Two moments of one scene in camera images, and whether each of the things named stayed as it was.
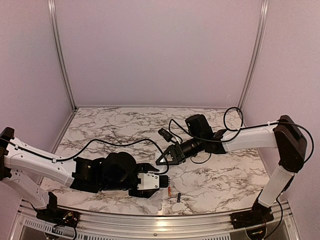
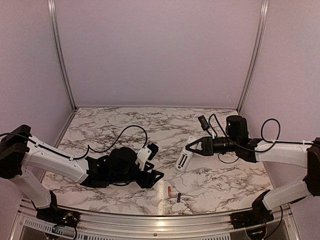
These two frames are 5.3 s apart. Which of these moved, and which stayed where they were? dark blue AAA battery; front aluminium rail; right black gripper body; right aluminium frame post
Moved: right black gripper body
Stayed: dark blue AAA battery; right aluminium frame post; front aluminium rail
